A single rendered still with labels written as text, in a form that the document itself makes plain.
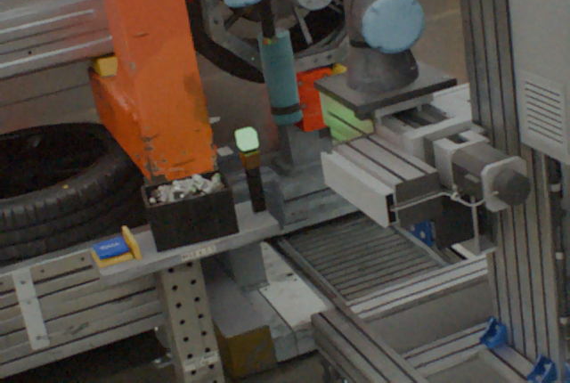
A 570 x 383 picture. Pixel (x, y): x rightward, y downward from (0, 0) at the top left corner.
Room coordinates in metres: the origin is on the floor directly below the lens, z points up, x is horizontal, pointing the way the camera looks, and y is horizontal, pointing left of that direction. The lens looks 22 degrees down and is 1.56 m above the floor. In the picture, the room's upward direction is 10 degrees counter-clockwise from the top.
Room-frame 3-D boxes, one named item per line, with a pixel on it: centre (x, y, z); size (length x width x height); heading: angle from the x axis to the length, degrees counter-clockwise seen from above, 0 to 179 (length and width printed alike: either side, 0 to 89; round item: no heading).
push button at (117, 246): (2.39, 0.44, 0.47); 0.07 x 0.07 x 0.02; 18
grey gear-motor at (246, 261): (2.99, 0.17, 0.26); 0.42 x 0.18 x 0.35; 18
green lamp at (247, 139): (2.50, 0.09, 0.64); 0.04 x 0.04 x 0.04; 18
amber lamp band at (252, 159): (2.50, 0.09, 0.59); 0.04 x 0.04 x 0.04; 18
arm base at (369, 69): (2.23, -0.22, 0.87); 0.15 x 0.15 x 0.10
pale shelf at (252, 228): (2.44, 0.27, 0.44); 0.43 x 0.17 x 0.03; 108
